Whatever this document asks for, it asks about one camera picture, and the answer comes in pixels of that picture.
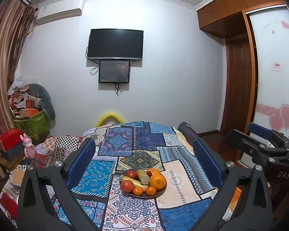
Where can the small dark red fruit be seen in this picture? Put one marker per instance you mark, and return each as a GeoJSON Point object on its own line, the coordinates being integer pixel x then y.
{"type": "Point", "coordinates": [149, 173]}

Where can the small wall monitor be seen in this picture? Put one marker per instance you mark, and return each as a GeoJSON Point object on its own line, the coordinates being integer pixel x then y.
{"type": "Point", "coordinates": [114, 71]}

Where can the dark grey box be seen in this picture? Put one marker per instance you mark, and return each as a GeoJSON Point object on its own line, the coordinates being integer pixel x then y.
{"type": "Point", "coordinates": [13, 152]}

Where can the dark red tomato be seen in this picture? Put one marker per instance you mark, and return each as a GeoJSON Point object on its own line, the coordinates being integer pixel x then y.
{"type": "Point", "coordinates": [132, 174]}

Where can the slim yellow banana piece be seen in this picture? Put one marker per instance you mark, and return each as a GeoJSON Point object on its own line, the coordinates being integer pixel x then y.
{"type": "Point", "coordinates": [137, 183]}

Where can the wooden wardrobe with white door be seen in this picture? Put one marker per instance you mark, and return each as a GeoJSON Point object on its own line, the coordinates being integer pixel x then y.
{"type": "Point", "coordinates": [219, 14]}

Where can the orange with sticker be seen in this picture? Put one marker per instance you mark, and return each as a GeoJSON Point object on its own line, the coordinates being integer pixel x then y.
{"type": "Point", "coordinates": [154, 171]}

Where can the orange box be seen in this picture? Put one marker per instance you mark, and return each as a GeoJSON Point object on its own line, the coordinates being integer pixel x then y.
{"type": "Point", "coordinates": [29, 112]}

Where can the checkered patchwork quilt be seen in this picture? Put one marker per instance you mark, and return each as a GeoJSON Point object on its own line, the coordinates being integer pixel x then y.
{"type": "Point", "coordinates": [67, 140]}

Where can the pile of papers and cloths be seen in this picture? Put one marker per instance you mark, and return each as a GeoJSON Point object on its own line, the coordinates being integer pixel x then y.
{"type": "Point", "coordinates": [18, 93]}

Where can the thick yellow banana piece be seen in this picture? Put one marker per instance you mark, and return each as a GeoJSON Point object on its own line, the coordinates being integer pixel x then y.
{"type": "Point", "coordinates": [142, 176]}

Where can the green cardboard box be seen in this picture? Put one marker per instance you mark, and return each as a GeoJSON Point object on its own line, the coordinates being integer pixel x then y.
{"type": "Point", "coordinates": [33, 127]}

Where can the grey plush toy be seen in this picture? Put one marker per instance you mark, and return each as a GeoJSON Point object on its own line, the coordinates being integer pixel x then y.
{"type": "Point", "coordinates": [44, 98]}

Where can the black wall television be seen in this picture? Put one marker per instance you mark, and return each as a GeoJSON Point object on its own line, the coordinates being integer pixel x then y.
{"type": "Point", "coordinates": [115, 43]}

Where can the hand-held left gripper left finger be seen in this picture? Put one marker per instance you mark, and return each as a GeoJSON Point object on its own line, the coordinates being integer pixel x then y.
{"type": "Point", "coordinates": [83, 158]}

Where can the yellow curved cushion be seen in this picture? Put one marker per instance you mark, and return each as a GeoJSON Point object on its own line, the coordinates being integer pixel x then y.
{"type": "Point", "coordinates": [108, 115]}

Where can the blue patchwork blanket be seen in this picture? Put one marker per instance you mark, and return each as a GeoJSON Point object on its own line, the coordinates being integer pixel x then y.
{"type": "Point", "coordinates": [144, 149]}

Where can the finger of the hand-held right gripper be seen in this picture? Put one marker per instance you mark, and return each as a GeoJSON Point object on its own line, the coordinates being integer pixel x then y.
{"type": "Point", "coordinates": [250, 146]}
{"type": "Point", "coordinates": [261, 130]}

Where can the brown wooden door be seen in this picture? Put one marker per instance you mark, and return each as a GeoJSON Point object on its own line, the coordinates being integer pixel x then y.
{"type": "Point", "coordinates": [238, 84]}

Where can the red white paper notice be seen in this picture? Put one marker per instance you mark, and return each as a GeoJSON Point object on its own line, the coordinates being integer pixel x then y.
{"type": "Point", "coordinates": [277, 66]}

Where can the purple round plate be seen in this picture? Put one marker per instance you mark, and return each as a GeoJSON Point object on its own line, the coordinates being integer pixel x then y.
{"type": "Point", "coordinates": [161, 190]}

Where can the pink toy figure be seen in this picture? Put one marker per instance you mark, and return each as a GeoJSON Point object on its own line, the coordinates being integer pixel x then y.
{"type": "Point", "coordinates": [29, 148]}

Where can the large plain orange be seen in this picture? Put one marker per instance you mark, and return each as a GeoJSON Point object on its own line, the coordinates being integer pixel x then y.
{"type": "Point", "coordinates": [157, 181]}

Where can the orange-red tomato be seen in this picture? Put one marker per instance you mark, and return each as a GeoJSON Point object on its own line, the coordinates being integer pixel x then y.
{"type": "Point", "coordinates": [127, 186]}

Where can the white air conditioner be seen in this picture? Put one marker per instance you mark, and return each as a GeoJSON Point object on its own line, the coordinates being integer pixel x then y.
{"type": "Point", "coordinates": [60, 10]}

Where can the brown cardboard box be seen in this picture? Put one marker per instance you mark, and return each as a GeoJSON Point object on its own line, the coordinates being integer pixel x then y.
{"type": "Point", "coordinates": [17, 176]}

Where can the red box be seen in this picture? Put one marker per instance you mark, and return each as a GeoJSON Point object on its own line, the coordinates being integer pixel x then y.
{"type": "Point", "coordinates": [9, 138]}

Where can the small tangerine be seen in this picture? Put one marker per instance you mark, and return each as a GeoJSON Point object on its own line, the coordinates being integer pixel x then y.
{"type": "Point", "coordinates": [137, 191]}
{"type": "Point", "coordinates": [150, 191]}

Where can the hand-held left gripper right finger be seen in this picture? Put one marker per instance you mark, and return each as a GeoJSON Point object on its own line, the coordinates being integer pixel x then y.
{"type": "Point", "coordinates": [208, 161]}

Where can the striped brown curtain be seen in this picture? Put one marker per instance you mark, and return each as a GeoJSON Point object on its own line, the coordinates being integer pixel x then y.
{"type": "Point", "coordinates": [4, 65]}

